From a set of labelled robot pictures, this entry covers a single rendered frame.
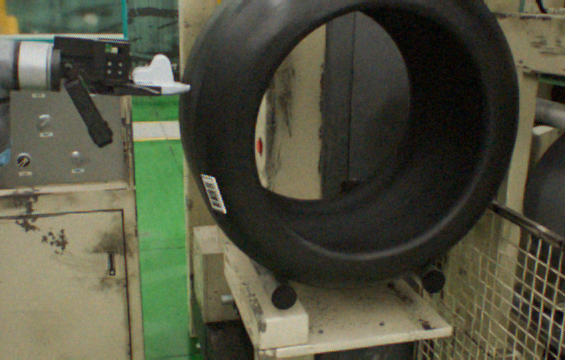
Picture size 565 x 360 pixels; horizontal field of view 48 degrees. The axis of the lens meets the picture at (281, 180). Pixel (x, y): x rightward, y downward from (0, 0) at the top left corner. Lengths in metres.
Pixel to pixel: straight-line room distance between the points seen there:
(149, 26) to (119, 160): 8.47
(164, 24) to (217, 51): 9.22
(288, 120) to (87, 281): 0.74
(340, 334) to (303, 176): 0.40
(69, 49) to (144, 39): 9.16
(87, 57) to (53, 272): 0.89
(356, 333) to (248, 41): 0.57
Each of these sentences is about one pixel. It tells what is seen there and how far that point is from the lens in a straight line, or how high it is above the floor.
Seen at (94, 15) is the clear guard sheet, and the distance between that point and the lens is 1.68.
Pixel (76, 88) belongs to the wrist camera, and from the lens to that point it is 1.03.
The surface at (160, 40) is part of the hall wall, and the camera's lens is 10.21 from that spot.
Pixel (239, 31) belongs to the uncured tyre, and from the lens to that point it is 0.97.
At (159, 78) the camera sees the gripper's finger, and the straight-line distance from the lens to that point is 1.03.
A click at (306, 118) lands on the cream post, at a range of 1.41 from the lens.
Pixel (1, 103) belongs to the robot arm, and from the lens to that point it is 1.05.
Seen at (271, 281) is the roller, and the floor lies 0.92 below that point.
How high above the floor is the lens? 1.40
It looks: 16 degrees down
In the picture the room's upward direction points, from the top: 1 degrees clockwise
